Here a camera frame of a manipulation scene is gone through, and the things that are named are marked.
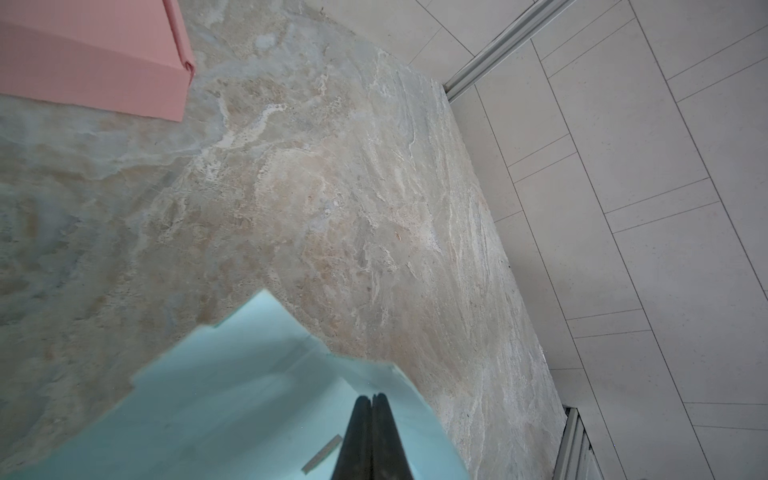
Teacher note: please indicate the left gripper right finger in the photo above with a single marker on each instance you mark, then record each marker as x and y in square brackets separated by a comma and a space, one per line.
[389, 460]

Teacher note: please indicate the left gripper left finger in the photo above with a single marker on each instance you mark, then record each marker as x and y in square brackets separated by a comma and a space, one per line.
[355, 457]

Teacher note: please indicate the light blue paper box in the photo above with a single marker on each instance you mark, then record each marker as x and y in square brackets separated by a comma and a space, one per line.
[256, 396]

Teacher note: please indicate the pink paper box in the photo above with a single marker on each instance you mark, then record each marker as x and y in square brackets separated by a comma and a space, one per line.
[132, 57]

